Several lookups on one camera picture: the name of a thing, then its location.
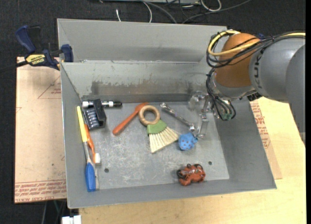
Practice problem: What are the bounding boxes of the green hand brush, pale bristles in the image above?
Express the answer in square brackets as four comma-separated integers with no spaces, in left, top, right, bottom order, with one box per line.
[146,119,180,154]

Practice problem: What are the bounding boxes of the brown cardboard board, red print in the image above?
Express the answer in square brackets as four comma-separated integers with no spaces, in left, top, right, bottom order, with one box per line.
[14,56,283,204]

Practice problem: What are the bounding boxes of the pale wooden ring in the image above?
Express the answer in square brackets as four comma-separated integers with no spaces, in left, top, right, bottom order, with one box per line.
[138,105,161,126]

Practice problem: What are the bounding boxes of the grey metal bin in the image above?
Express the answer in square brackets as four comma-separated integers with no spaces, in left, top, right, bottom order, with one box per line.
[57,18,277,209]

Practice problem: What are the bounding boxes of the black screwdriver bit set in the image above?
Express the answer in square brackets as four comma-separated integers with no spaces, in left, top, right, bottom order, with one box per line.
[81,98,123,130]

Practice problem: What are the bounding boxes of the orange toothbrush with white head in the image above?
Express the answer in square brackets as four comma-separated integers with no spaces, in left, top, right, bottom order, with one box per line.
[84,122,102,166]

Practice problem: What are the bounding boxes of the yellow stick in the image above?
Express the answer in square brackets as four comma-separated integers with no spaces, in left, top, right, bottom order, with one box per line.
[76,105,89,144]

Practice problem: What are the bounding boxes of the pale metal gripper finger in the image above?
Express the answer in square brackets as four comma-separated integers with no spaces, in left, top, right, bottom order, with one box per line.
[197,113,210,138]
[189,90,207,110]

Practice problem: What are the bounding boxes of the silver metal wrench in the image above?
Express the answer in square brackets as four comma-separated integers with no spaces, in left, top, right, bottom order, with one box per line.
[159,103,196,132]

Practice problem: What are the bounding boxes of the blue handled metal tool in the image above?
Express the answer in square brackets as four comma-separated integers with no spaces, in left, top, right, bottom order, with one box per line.
[83,141,97,192]

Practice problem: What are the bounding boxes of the orange toy car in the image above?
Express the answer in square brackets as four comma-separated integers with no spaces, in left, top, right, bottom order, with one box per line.
[176,163,207,187]

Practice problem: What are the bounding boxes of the blue spotted toy cup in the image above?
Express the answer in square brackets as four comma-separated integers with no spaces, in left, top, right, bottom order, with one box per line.
[178,132,199,151]

